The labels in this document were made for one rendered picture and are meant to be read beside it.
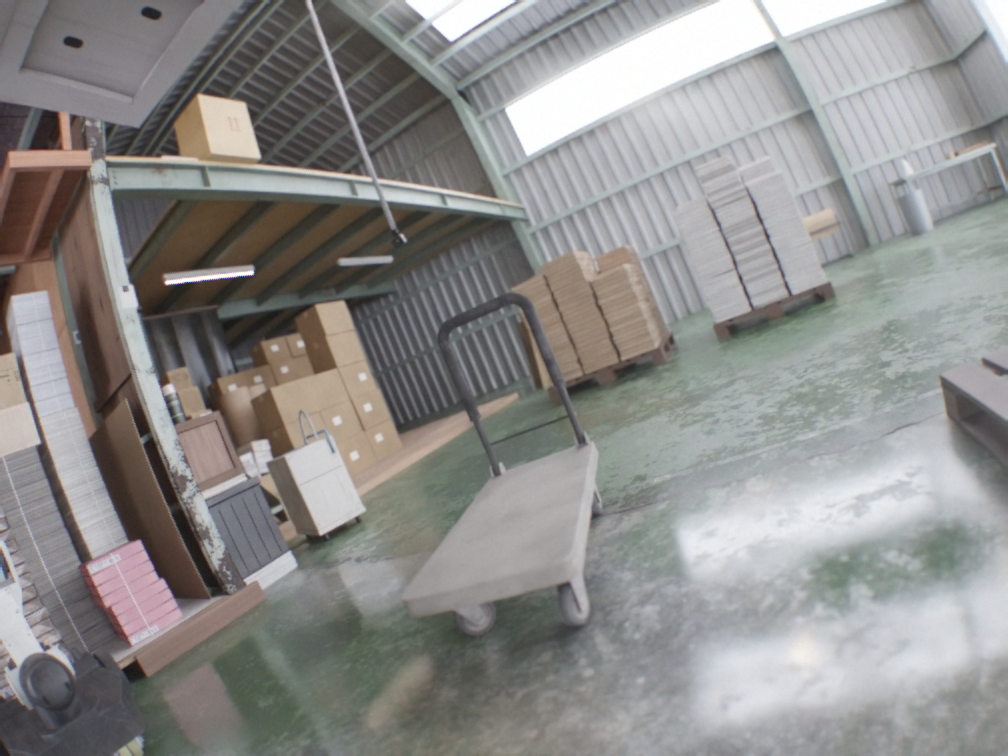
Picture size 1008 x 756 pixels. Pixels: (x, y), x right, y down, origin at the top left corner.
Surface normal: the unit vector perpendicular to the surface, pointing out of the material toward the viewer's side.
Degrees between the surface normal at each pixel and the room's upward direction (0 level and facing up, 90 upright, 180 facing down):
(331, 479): 90
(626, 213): 90
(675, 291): 90
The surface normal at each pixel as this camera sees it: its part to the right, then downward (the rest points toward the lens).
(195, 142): -0.41, 0.21
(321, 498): 0.65, -0.24
